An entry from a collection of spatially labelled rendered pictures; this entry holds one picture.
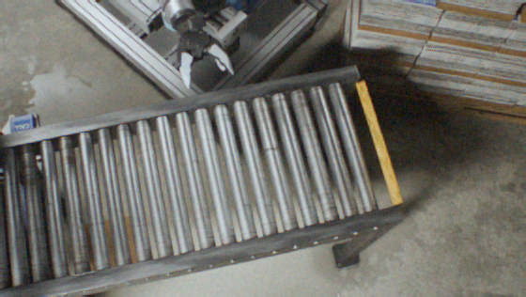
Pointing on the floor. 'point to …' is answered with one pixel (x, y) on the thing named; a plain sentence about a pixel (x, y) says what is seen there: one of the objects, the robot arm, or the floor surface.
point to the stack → (437, 56)
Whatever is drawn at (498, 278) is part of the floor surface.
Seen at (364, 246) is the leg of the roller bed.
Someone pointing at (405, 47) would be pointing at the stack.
